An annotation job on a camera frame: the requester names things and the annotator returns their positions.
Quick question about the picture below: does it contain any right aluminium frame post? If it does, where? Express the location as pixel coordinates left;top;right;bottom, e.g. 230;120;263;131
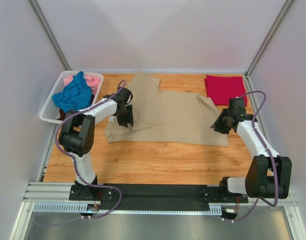
244;0;296;78

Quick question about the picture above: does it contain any pink crumpled t shirt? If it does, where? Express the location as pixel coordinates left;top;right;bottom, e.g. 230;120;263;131
63;74;102;96

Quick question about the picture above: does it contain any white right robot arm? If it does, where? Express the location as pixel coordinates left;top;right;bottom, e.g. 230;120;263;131
211;98;292;200

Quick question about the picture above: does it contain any white plastic laundry basket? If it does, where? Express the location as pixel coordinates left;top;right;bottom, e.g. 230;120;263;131
39;70;104;124

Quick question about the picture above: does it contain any blue crumpled t shirt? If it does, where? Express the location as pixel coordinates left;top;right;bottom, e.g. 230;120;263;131
51;71;92;113

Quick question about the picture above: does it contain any left aluminium frame post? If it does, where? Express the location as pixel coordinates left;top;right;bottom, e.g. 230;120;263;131
27;0;71;71

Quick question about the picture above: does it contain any folded red t shirt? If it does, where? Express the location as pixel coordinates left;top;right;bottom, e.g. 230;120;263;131
204;75;246;106

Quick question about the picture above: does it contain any beige t shirt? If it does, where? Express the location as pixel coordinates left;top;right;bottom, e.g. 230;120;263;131
104;72;229;147

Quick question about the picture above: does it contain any dark maroon t shirt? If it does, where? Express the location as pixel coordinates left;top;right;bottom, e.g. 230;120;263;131
58;95;95;121

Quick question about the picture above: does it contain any aluminium frame rail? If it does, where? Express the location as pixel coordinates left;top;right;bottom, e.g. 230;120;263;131
22;181;298;206

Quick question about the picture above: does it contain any grey slotted cable duct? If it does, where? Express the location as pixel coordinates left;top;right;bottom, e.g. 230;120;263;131
32;202;222;216

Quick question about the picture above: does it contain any aluminium frame post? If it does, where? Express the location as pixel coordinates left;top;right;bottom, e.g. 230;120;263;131
27;0;71;71
244;0;296;78

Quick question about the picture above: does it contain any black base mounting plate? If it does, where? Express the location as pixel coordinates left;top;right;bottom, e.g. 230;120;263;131
69;182;249;211

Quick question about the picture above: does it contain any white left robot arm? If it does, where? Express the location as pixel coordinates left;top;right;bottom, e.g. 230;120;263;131
56;87;134;197

